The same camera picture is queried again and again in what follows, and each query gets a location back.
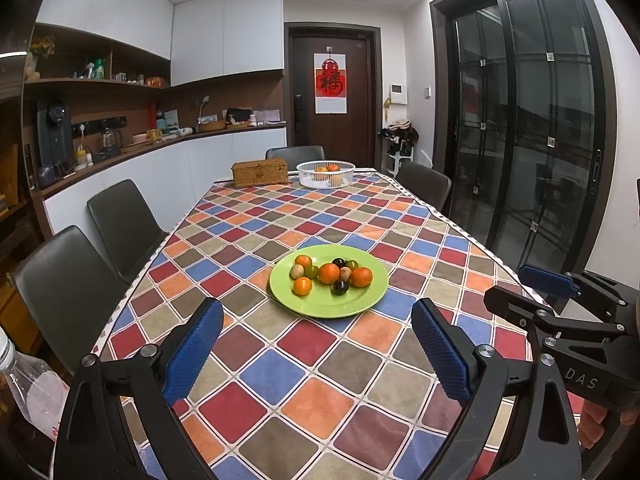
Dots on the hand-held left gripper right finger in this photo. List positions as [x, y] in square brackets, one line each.
[442, 355]

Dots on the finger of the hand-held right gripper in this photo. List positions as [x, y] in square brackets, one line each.
[515, 302]
[547, 282]

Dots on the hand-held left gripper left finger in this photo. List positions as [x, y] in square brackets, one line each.
[195, 350]

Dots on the green plate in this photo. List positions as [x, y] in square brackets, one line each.
[360, 302]

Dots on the orange mandarin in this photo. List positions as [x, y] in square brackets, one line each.
[302, 286]
[361, 277]
[329, 273]
[303, 261]

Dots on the dark purple round fruit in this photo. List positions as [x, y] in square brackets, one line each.
[339, 263]
[341, 287]

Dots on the brown round fruit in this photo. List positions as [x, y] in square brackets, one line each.
[297, 272]
[345, 274]

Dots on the green tomato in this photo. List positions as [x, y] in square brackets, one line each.
[351, 264]
[313, 272]

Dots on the person's right hand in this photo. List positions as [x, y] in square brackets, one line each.
[595, 425]

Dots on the checkered tablecloth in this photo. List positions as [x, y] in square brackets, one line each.
[310, 385]

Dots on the black framed glass sliding door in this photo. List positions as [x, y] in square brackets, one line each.
[530, 160]

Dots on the dark leather chair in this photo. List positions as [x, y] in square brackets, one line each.
[425, 182]
[70, 290]
[125, 225]
[295, 153]

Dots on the clear plastic bottle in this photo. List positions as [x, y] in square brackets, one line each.
[30, 390]

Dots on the woven wicker box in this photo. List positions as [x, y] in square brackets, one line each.
[260, 172]

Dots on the white counter cabinet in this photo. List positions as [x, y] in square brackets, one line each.
[200, 160]

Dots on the shoe rack with clothes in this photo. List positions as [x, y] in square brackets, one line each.
[399, 140]

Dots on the white plastic basket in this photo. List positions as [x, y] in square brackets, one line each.
[310, 180]

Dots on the yellow fruit in basket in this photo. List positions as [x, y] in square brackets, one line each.
[336, 178]

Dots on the yellow cup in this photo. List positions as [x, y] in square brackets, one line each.
[154, 135]

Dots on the glass kettle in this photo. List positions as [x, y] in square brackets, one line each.
[112, 141]

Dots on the small wicker basket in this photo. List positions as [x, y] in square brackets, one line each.
[212, 125]

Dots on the teal picture card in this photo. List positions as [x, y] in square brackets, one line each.
[170, 121]

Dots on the yellow hanging ornament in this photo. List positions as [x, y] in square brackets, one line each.
[387, 110]

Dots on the red bottle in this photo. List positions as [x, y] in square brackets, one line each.
[153, 116]

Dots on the white desk lamp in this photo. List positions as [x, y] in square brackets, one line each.
[204, 107]

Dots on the black power strip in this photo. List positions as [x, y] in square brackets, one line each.
[100, 124]

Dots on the dark wooden door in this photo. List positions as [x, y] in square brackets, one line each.
[360, 110]

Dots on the black water dispenser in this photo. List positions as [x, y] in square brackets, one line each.
[55, 132]

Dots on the red and white door poster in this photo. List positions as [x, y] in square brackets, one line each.
[330, 82]

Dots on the flower vase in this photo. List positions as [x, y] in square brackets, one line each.
[40, 52]

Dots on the white wall intercom panel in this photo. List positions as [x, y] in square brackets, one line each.
[398, 94]

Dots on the white wall cabinets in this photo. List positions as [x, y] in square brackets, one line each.
[225, 35]

